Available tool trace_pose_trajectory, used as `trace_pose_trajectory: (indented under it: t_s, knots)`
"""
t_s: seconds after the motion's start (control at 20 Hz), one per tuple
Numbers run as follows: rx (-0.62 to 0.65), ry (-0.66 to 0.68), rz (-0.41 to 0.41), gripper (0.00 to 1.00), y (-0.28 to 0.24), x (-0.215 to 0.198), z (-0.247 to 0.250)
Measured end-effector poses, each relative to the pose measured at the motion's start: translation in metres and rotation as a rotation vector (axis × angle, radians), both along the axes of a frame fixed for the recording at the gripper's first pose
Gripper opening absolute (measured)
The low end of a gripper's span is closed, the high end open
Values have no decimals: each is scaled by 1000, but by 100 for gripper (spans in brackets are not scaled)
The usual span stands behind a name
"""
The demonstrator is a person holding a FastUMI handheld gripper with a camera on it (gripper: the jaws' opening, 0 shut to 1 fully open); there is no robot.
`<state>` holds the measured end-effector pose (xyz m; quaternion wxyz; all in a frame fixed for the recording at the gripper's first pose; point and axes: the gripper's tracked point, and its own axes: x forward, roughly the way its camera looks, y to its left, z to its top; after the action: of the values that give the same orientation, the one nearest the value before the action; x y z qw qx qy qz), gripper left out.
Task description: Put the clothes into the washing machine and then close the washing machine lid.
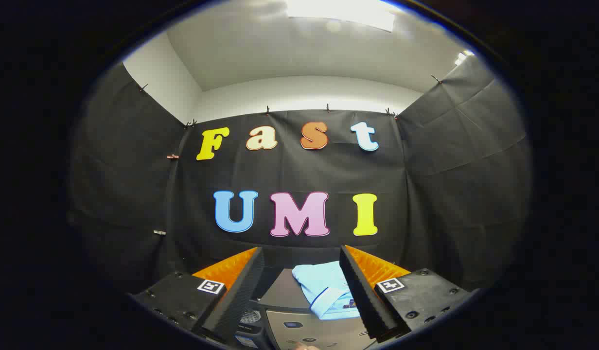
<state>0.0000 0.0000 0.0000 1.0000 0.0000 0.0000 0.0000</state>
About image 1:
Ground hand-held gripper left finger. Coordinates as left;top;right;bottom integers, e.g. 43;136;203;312
133;246;266;345

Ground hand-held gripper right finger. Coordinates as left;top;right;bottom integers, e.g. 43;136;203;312
338;244;471;341

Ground light blue polo shirt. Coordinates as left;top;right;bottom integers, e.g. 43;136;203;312
292;261;362;320

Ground grey washing machine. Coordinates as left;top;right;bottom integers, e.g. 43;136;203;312
234;268;378;350

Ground black backdrop cloth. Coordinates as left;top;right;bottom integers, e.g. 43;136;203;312
69;53;532;292

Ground row of dark cloth clips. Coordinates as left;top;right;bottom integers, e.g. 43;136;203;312
138;74;443;128

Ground large ceiling light panel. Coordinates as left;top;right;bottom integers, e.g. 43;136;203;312
286;0;396;32

